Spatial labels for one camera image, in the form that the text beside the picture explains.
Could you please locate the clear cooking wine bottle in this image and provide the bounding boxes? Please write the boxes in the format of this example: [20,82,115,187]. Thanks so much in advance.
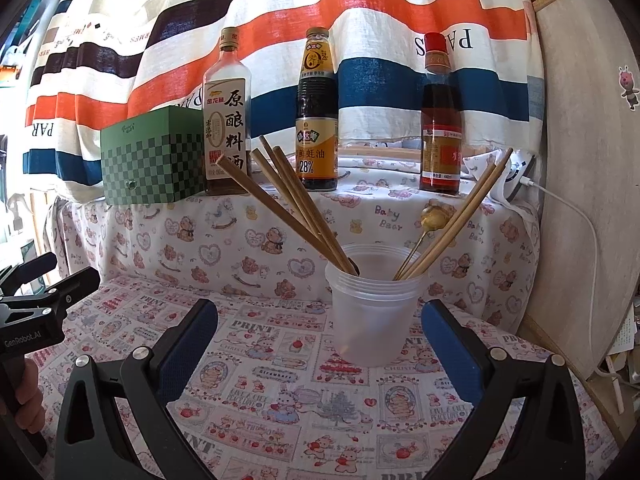
[202,26,252,197]

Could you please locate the white cable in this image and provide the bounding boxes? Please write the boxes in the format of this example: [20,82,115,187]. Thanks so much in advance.
[520,176,626,416]

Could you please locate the wooden chopstick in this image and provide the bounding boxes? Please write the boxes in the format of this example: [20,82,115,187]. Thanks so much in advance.
[272,147,360,276]
[250,149,351,273]
[414,147,514,280]
[397,161,499,281]
[258,135,357,276]
[215,154,357,277]

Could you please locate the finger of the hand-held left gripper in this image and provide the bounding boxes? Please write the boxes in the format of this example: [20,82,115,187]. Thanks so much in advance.
[0,252,58,301]
[0,266,101,328]

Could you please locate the cartoon wall sticker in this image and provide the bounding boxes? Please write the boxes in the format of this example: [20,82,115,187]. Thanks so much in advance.
[619,65,640,111]

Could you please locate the golden spoon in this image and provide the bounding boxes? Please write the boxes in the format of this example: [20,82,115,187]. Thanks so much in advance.
[392,199,449,281]

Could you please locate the wood-look board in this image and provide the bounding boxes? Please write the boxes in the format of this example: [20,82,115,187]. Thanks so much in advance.
[517,0,640,433]

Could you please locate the clear plastic cup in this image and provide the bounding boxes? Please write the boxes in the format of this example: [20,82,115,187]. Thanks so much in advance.
[325,244,426,368]

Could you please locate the striped cloth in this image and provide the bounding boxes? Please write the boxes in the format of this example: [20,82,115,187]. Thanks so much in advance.
[20,0,546,206]

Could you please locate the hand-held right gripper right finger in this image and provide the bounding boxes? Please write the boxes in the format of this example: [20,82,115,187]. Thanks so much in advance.
[421,299,587,480]

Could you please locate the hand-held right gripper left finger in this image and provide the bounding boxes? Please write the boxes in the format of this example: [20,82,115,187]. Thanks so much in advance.
[54,297,219,480]

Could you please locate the green checkered box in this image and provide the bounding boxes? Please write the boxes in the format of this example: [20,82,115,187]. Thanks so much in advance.
[100,106,208,207]

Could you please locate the dark oyster sauce bottle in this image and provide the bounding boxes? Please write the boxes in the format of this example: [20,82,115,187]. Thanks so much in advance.
[296,27,340,192]

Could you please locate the person's left hand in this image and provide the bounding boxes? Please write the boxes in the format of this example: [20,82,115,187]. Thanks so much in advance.
[10,360,46,436]

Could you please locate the small red-capped sauce bottle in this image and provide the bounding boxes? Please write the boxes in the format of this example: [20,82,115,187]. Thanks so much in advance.
[419,32,463,196]

